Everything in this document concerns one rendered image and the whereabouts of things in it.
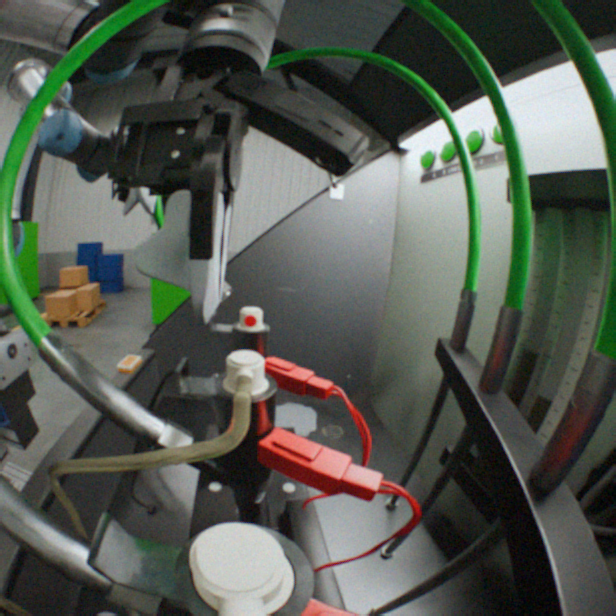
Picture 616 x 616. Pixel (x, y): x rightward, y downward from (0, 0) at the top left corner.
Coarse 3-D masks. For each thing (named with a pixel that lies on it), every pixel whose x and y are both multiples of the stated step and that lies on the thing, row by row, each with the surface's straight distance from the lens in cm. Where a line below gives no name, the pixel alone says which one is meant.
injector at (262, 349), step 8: (232, 328) 18; (264, 328) 18; (232, 336) 18; (240, 336) 18; (248, 336) 17; (256, 336) 17; (264, 336) 18; (232, 344) 19; (240, 344) 18; (248, 344) 18; (256, 344) 18; (264, 344) 18; (232, 352) 19; (256, 352) 18; (264, 352) 18; (216, 376) 20
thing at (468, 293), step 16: (320, 48) 34; (336, 48) 34; (352, 48) 34; (272, 64) 35; (384, 64) 32; (416, 80) 31; (432, 96) 30; (448, 112) 29; (448, 128) 29; (464, 144) 28; (464, 160) 27; (464, 176) 27; (160, 208) 34; (480, 208) 27; (160, 224) 33; (480, 224) 26; (480, 240) 26; (480, 256) 26; (464, 288) 26
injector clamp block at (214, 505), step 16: (208, 432) 29; (208, 480) 25; (272, 480) 24; (288, 480) 24; (208, 496) 24; (224, 496) 23; (272, 496) 23; (288, 496) 23; (304, 496) 24; (192, 512) 23; (208, 512) 23; (224, 512) 23; (272, 512) 22; (192, 528) 22; (208, 528) 22; (272, 528) 22; (288, 528) 22
